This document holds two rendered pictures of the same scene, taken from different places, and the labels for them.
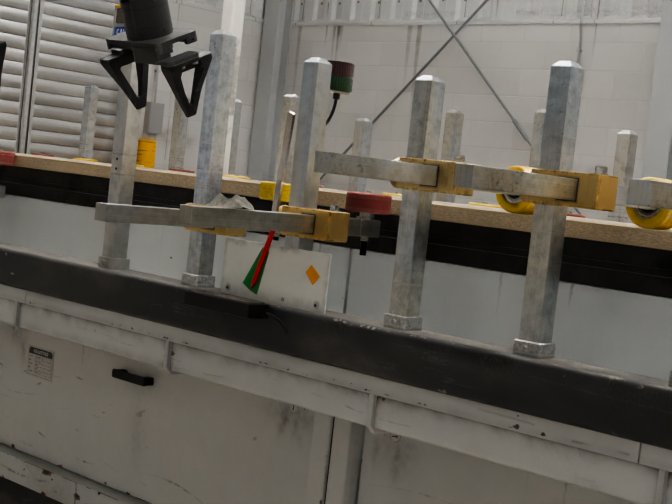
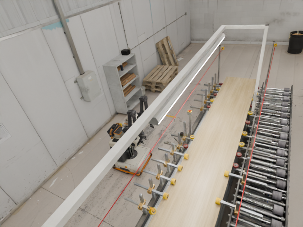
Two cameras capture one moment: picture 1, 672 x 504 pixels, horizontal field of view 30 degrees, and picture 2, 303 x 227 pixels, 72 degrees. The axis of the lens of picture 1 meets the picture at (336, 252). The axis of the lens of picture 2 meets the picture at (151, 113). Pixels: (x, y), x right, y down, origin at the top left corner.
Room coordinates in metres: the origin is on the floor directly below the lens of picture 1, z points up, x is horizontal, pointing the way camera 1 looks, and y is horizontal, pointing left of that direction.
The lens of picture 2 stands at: (1.38, -2.46, 3.43)
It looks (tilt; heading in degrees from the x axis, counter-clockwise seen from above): 35 degrees down; 82
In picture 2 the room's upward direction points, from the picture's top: 10 degrees counter-clockwise
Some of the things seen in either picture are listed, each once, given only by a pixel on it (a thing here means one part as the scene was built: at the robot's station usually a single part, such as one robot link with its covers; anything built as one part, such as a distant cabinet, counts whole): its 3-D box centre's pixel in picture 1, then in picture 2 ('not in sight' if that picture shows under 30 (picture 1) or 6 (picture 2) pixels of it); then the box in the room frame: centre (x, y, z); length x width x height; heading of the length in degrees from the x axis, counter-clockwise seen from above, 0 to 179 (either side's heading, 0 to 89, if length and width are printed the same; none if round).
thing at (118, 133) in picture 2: not in sight; (120, 132); (1.18, 0.82, 0.87); 0.23 x 0.15 x 0.11; 51
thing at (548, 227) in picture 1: (548, 227); (167, 164); (1.81, -0.30, 0.89); 0.04 x 0.04 x 0.48; 47
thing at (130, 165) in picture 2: not in sight; (131, 158); (1.27, 0.75, 0.16); 0.67 x 0.64 x 0.25; 141
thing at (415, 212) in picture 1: (413, 227); (174, 154); (1.98, -0.12, 0.86); 0.04 x 0.04 x 0.48; 47
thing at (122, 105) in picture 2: not in sight; (125, 84); (1.59, 2.99, 0.78); 0.90 x 0.45 x 1.55; 47
